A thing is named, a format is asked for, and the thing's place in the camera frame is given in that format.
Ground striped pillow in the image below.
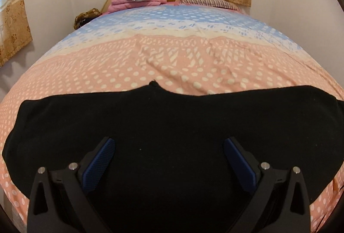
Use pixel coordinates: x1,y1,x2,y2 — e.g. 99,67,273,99
179,0,241,11

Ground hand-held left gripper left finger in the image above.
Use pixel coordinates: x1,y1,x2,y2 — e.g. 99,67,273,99
27,137,117,233

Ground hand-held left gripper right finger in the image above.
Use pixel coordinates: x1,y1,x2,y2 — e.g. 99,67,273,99
224,137,312,233

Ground pink folded blanket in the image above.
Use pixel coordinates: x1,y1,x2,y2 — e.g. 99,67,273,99
107,0,167,14

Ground black pants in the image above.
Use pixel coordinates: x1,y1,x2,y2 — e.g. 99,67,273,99
2,81,344,233

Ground bed with dotted bedspread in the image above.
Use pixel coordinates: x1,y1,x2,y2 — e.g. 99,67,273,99
0,2,344,233

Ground brown patterned bag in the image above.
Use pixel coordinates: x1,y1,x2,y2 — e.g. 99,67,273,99
74,8,101,30

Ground beige patterned side curtain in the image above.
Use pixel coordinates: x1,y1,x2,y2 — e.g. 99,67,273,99
0,0,33,67

